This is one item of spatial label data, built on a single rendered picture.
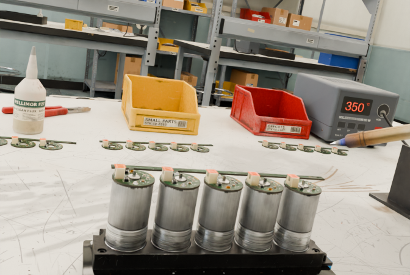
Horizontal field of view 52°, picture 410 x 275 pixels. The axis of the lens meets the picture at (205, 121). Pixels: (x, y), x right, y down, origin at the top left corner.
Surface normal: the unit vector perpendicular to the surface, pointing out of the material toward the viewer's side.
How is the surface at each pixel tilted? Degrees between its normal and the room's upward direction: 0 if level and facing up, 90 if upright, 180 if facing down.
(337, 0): 90
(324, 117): 90
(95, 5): 90
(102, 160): 0
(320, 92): 90
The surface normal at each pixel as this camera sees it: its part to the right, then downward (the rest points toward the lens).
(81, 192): 0.16, -0.96
